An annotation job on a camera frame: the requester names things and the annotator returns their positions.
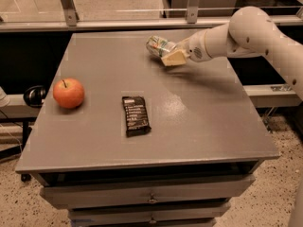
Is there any black snack bar wrapper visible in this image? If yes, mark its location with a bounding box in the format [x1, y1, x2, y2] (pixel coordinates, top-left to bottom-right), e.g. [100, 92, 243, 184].
[122, 96, 152, 137]

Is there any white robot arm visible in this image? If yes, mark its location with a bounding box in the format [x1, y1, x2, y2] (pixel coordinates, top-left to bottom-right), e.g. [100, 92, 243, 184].
[164, 7, 303, 227]

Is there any red apple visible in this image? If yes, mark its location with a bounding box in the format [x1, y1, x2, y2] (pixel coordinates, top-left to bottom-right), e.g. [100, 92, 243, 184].
[53, 78, 85, 109]

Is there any metal railing frame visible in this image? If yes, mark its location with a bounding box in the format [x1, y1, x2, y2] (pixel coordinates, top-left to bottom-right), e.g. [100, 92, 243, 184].
[0, 0, 303, 32]

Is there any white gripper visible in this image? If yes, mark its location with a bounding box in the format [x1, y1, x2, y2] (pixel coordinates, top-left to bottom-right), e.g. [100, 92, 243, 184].
[162, 29, 211, 66]

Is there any black round device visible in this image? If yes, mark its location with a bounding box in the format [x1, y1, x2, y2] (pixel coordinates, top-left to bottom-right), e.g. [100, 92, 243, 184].
[23, 85, 46, 108]

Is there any grey drawer cabinet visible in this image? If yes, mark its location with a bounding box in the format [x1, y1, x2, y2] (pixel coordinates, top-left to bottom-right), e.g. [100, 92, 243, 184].
[16, 31, 278, 227]

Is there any green silver 7up can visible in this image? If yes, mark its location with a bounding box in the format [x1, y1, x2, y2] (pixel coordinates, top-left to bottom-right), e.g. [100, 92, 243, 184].
[146, 35, 176, 58]

